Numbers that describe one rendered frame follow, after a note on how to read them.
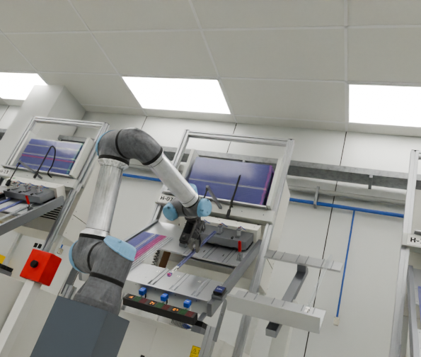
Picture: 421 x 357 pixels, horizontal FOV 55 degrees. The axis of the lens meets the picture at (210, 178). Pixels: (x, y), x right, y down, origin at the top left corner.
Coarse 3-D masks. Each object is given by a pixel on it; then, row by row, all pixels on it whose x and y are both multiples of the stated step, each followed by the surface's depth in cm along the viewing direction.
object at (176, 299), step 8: (128, 280) 182; (136, 280) 181; (128, 288) 183; (136, 288) 181; (152, 288) 177; (160, 288) 175; (144, 296) 180; (152, 296) 178; (160, 296) 176; (168, 296) 174; (176, 296) 172; (184, 296) 171; (192, 296) 170; (168, 304) 175; (176, 304) 173; (192, 304) 170; (200, 304) 168; (200, 312) 169
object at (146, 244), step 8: (144, 232) 235; (136, 240) 225; (144, 240) 225; (152, 240) 225; (160, 240) 225; (168, 240) 226; (136, 248) 215; (144, 248) 216; (152, 248) 216; (160, 248) 217; (136, 256) 206; (144, 256) 206; (136, 264) 198
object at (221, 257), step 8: (160, 224) 251; (168, 224) 252; (152, 232) 238; (160, 232) 239; (168, 232) 239; (176, 232) 239; (176, 240) 228; (168, 248) 219; (176, 248) 219; (184, 248) 219; (200, 248) 219; (208, 248) 219; (216, 248) 219; (224, 248) 220; (184, 256) 218; (192, 256) 211; (200, 256) 210; (208, 256) 210; (216, 256) 210; (224, 256) 210; (232, 256) 210; (240, 256) 210; (216, 264) 211; (224, 264) 204; (232, 264) 202
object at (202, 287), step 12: (144, 264) 200; (132, 276) 189; (144, 276) 189; (156, 276) 189; (180, 276) 190; (192, 276) 190; (168, 288) 178; (180, 288) 179; (192, 288) 180; (204, 288) 180
